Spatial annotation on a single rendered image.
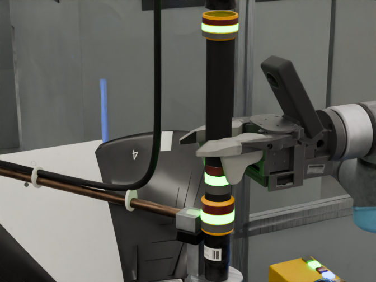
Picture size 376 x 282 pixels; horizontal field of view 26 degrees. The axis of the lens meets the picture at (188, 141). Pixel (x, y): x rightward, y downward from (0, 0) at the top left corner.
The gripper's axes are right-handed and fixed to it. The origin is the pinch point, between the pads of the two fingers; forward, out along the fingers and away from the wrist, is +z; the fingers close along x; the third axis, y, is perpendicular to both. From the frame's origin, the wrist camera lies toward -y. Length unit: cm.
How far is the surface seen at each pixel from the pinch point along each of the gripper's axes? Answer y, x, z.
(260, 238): 56, 70, -52
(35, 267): 16.2, 6.1, 19.9
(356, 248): 65, 70, -82
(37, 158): 15.3, 42.2, 9.6
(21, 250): 14.2, 7.4, 21.3
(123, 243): 19.8, 14.4, 4.8
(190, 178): 10.7, 12.8, -5.2
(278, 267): 43, 35, -35
